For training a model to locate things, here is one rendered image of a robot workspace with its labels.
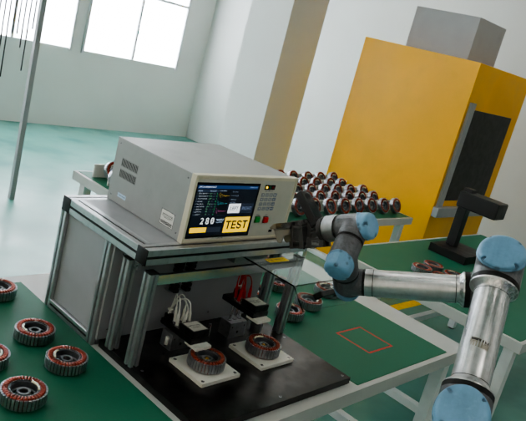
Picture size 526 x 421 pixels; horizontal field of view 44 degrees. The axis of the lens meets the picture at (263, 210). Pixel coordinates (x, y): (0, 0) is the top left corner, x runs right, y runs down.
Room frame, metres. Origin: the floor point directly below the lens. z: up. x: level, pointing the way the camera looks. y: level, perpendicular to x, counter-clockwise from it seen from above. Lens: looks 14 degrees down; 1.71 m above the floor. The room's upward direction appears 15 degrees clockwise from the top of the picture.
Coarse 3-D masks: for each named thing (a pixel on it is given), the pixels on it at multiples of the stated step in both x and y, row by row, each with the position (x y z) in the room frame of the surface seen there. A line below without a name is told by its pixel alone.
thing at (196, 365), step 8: (192, 352) 1.71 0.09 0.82; (200, 352) 1.74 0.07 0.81; (208, 352) 1.75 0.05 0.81; (216, 352) 1.75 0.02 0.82; (192, 360) 1.68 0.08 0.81; (200, 360) 1.68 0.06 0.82; (208, 360) 1.71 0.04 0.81; (216, 360) 1.70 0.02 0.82; (224, 360) 1.71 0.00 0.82; (192, 368) 1.67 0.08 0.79; (200, 368) 1.67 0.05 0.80; (208, 368) 1.67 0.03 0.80; (216, 368) 1.68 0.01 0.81; (224, 368) 1.72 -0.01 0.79
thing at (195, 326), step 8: (168, 320) 1.81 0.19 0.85; (176, 328) 1.77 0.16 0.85; (184, 328) 1.75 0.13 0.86; (192, 328) 1.75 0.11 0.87; (200, 328) 1.76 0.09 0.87; (208, 328) 1.78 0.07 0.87; (184, 336) 1.74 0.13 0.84; (192, 336) 1.73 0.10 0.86; (200, 336) 1.75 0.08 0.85; (208, 336) 1.78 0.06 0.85; (192, 344) 1.73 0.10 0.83; (200, 344) 1.74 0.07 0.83; (208, 344) 1.76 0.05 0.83
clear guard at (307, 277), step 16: (256, 256) 1.96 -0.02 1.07; (272, 256) 2.00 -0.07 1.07; (288, 256) 2.04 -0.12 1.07; (272, 272) 1.85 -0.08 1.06; (288, 272) 1.89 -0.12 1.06; (304, 272) 1.93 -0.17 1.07; (320, 272) 1.97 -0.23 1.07; (304, 288) 1.81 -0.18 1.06; (320, 288) 1.86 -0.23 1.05; (304, 304) 1.77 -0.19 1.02; (320, 304) 1.82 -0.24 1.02; (336, 304) 1.88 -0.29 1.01
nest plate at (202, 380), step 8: (176, 360) 1.71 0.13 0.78; (184, 360) 1.72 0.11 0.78; (184, 368) 1.67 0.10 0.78; (232, 368) 1.75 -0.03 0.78; (192, 376) 1.64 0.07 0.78; (200, 376) 1.66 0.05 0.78; (208, 376) 1.67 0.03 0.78; (216, 376) 1.68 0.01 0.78; (224, 376) 1.69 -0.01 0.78; (232, 376) 1.70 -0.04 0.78; (200, 384) 1.62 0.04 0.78; (208, 384) 1.63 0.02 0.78
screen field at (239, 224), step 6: (240, 216) 1.90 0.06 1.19; (246, 216) 1.92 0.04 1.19; (228, 222) 1.87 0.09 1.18; (234, 222) 1.89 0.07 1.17; (240, 222) 1.91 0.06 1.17; (246, 222) 1.93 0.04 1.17; (228, 228) 1.87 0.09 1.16; (234, 228) 1.89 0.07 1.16; (240, 228) 1.91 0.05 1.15; (246, 228) 1.93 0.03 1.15
